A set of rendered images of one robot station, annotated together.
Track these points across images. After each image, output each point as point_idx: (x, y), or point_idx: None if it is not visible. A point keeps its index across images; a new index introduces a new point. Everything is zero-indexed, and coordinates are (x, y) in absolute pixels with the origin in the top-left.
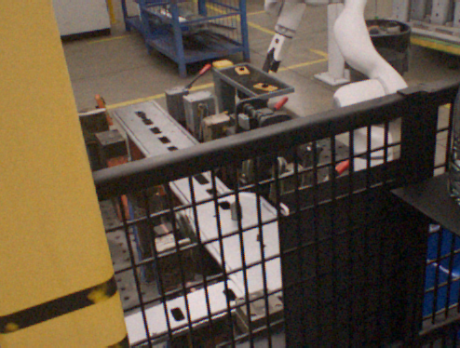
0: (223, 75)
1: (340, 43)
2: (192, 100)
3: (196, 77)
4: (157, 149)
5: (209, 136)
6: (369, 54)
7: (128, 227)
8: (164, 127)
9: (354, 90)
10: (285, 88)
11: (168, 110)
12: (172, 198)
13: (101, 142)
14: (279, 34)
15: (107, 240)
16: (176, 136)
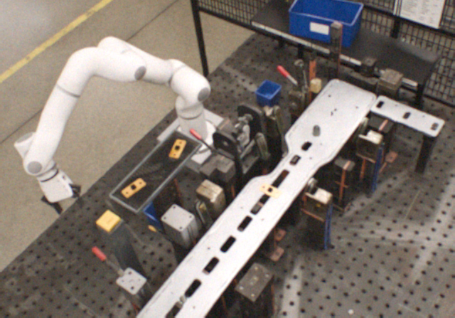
0: (153, 195)
1: (163, 74)
2: (192, 215)
3: (110, 262)
4: (249, 236)
5: (224, 196)
6: (169, 62)
7: (276, 303)
8: (202, 261)
9: (199, 76)
10: (180, 131)
11: (142, 301)
12: (272, 229)
13: (269, 278)
14: (58, 172)
15: (299, 308)
16: (217, 238)
